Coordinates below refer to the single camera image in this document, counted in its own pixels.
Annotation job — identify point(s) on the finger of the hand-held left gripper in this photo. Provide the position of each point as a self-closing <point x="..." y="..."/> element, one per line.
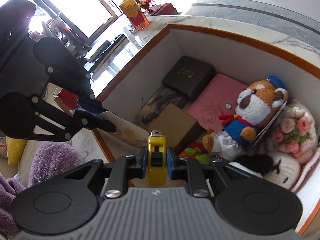
<point x="96" y="108"/>
<point x="100" y="123"/>

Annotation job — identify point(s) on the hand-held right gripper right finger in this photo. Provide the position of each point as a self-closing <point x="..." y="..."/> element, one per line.
<point x="171" y="166"/>

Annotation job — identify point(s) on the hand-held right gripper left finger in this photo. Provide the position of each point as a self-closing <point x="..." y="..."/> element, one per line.
<point x="143" y="165"/>

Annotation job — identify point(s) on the yellow tape measure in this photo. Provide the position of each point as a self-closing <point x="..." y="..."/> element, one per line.
<point x="156" y="172"/>

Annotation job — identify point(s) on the crochet orange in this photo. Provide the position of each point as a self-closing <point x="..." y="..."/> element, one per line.
<point x="192" y="151"/>

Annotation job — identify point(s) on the white lotion tube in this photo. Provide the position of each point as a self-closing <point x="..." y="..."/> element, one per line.
<point x="127" y="130"/>

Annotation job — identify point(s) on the red crochet fruit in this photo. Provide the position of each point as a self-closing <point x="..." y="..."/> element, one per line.
<point x="197" y="146"/>

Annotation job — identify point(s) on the brown square box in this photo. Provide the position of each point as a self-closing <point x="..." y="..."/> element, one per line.
<point x="175" y="125"/>

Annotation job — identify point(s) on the dark printed packet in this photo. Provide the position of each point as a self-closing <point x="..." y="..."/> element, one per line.
<point x="160" y="102"/>

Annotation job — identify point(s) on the orange cardboard box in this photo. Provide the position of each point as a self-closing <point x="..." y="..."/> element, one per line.
<point x="155" y="65"/>

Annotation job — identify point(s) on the plush dog toy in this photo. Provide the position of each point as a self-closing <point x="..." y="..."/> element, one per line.
<point x="257" y="102"/>

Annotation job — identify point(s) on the white crochet doll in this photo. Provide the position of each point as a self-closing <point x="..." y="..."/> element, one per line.
<point x="282" y="172"/>

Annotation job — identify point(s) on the crochet flower bouquet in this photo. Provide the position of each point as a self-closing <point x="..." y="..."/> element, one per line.
<point x="295" y="135"/>

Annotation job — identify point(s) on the purple fluffy blanket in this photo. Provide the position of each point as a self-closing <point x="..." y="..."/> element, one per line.
<point x="52" y="160"/>

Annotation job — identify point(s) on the black keyboard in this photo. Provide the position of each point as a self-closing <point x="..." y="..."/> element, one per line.
<point x="105" y="47"/>

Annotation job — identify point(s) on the pink wallet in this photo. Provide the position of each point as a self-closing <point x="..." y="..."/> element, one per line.
<point x="212" y="102"/>

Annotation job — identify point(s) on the window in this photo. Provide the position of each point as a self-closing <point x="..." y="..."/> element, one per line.
<point x="75" y="2"/>

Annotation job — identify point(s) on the yellow pillow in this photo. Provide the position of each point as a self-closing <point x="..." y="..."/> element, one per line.
<point x="15" y="150"/>

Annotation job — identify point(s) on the small black box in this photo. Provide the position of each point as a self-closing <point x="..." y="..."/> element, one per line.
<point x="187" y="77"/>

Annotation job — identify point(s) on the red flower decoration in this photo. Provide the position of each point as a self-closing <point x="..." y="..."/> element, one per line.
<point x="147" y="2"/>

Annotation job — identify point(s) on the dark red box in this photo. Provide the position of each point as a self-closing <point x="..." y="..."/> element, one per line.
<point x="163" y="8"/>

